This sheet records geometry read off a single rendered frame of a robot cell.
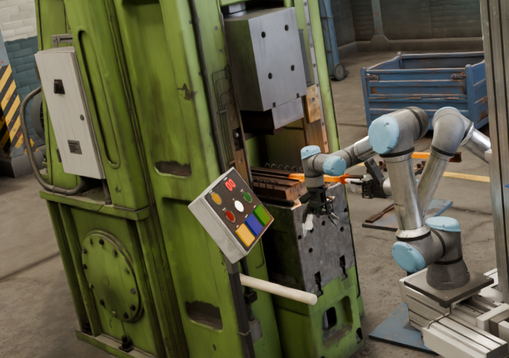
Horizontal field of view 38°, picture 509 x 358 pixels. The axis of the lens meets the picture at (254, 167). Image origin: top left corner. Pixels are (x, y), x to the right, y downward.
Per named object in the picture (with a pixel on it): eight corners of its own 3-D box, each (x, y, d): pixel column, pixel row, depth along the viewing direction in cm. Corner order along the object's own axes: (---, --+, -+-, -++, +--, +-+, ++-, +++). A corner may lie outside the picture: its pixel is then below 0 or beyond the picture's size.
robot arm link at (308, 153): (310, 151, 272) (295, 149, 279) (313, 179, 276) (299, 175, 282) (325, 146, 277) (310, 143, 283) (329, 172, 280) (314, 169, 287)
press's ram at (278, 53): (320, 89, 341) (307, 3, 329) (263, 111, 316) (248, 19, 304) (256, 88, 370) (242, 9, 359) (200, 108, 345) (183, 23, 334)
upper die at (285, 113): (304, 116, 335) (301, 97, 332) (275, 129, 322) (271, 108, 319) (240, 113, 364) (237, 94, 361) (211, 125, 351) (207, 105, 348)
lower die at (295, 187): (315, 188, 345) (312, 172, 342) (287, 203, 332) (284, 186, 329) (252, 180, 374) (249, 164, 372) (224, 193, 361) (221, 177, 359)
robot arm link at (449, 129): (473, 127, 266) (422, 241, 284) (469, 119, 277) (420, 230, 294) (442, 116, 267) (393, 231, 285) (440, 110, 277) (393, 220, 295)
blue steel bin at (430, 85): (511, 119, 722) (506, 47, 702) (476, 143, 668) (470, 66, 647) (404, 116, 802) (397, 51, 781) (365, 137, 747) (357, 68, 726)
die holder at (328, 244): (355, 264, 363) (344, 180, 350) (307, 297, 338) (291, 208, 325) (273, 245, 402) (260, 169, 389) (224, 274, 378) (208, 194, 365)
